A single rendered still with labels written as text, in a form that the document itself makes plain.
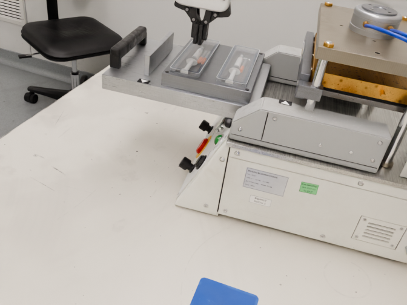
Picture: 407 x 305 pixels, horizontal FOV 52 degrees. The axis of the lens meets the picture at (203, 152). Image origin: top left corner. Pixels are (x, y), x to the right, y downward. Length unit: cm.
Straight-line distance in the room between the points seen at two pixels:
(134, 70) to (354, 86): 40
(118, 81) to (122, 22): 182
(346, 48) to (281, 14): 160
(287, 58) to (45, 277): 64
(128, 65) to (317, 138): 39
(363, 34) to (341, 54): 11
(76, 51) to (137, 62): 136
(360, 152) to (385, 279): 25
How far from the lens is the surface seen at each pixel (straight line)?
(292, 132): 70
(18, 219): 83
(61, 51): 219
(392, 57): 70
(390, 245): 84
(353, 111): 92
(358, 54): 68
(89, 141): 101
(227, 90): 75
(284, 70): 95
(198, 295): 70
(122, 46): 84
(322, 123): 69
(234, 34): 236
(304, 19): 226
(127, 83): 79
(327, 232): 82
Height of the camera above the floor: 132
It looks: 35 degrees down
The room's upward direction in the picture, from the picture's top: 8 degrees clockwise
